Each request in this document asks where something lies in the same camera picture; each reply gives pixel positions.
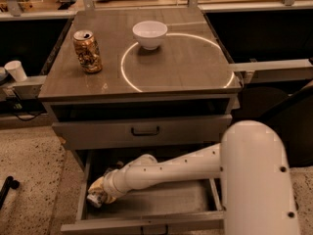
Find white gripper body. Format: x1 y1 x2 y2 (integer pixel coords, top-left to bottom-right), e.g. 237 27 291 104
102 154 157 198

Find clear plastic water bottle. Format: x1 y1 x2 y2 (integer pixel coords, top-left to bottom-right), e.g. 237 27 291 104
85 161 125 210

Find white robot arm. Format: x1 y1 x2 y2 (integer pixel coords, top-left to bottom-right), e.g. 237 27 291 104
87 120 300 235

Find open lower grey drawer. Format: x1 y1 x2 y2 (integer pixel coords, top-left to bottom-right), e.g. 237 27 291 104
61 145 223 235

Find closed grey drawer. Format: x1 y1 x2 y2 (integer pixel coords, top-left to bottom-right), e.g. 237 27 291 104
53 115 232 150

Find grey drawer cabinet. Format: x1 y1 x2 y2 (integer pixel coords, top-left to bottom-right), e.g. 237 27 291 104
37 7 243 155

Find black stand foot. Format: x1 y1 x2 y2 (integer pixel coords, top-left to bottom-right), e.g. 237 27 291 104
0 176 20 210

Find gold drink can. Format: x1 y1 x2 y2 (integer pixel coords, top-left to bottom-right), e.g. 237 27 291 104
73 29 103 73

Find white paper cup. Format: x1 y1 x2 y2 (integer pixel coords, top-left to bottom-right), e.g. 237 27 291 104
5 61 27 82

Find white ceramic bowl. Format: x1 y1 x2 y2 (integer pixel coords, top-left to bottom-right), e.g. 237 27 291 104
132 21 168 50

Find black office chair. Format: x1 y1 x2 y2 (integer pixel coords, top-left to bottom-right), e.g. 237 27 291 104
232 82 313 167

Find black drawer handle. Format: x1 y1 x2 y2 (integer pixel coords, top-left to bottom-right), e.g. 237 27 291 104
130 126 160 136

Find black power cable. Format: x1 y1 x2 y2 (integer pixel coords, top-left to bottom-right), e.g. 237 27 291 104
5 91 45 122

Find aluminium frame rail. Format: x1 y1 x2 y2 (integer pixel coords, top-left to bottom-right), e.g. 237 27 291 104
228 59 313 71

